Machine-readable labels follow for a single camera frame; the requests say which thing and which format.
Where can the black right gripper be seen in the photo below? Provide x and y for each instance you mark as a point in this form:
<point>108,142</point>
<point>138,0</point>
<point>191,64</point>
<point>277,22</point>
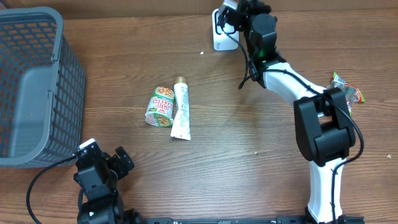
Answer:
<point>249,6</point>

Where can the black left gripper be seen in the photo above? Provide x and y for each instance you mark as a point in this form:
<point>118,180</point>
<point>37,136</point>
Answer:
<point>121,170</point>

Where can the cup noodles container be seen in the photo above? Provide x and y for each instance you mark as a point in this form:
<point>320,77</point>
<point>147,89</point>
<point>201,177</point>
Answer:
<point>160,108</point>

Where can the white tube gold cap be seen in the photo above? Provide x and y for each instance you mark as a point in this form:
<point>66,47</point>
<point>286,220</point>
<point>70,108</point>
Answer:
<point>181,125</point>

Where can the green snack bag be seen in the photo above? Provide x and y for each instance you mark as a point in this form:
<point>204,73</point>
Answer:
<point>352,93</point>

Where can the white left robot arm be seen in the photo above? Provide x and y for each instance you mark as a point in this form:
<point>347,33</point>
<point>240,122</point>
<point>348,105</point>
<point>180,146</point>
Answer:
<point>98,175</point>

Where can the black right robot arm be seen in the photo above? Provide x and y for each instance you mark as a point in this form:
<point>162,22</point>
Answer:
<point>324,129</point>

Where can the white barcode scanner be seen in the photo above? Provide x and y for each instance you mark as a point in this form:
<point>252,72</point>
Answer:
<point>221,42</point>

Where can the grey plastic shopping basket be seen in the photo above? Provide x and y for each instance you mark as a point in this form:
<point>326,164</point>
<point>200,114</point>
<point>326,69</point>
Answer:
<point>43,88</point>

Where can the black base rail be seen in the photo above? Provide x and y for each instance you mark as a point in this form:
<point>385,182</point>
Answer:
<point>277,220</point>

